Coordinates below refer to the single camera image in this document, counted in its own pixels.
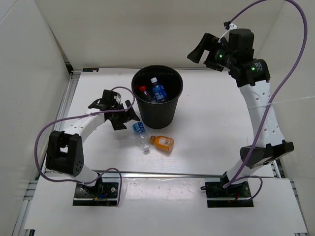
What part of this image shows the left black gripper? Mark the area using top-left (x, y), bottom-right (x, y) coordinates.
top-left (109, 99), bottom-right (139, 130)

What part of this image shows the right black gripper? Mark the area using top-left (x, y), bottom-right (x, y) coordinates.
top-left (187, 33), bottom-right (237, 72)

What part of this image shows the red cap water bottle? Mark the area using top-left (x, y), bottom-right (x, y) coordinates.
top-left (139, 86), bottom-right (152, 102)

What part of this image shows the blue cap water bottle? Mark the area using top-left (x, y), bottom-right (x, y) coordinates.
top-left (151, 77), bottom-right (168, 103)

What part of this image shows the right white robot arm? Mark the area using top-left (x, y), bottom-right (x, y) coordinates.
top-left (187, 29), bottom-right (294, 197)

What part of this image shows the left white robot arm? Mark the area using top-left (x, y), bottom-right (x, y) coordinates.
top-left (46, 95), bottom-right (140, 197)

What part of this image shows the black plastic waste bin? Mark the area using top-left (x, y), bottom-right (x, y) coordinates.
top-left (131, 65), bottom-right (183, 129)

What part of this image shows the tall white cap water bottle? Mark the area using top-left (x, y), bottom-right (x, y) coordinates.
top-left (132, 122), bottom-right (150, 152)

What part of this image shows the orange juice bottle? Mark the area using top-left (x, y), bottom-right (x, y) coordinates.
top-left (149, 136), bottom-right (174, 152)

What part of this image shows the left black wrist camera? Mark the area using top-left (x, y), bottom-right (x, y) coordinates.
top-left (100, 89), bottom-right (121, 106)

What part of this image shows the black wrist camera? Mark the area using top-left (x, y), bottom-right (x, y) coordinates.
top-left (228, 29), bottom-right (254, 52)
top-left (100, 89), bottom-right (121, 106)

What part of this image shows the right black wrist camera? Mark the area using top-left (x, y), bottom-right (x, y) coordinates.
top-left (228, 29), bottom-right (254, 52)

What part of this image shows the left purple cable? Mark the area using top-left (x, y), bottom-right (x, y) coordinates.
top-left (34, 86), bottom-right (136, 206)

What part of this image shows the aluminium table frame rail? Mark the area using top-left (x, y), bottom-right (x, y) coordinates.
top-left (93, 169), bottom-right (224, 178)

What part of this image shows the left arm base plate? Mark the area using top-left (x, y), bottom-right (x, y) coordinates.
top-left (72, 178), bottom-right (121, 207)

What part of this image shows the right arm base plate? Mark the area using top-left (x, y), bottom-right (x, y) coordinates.
top-left (200, 181), bottom-right (254, 208)

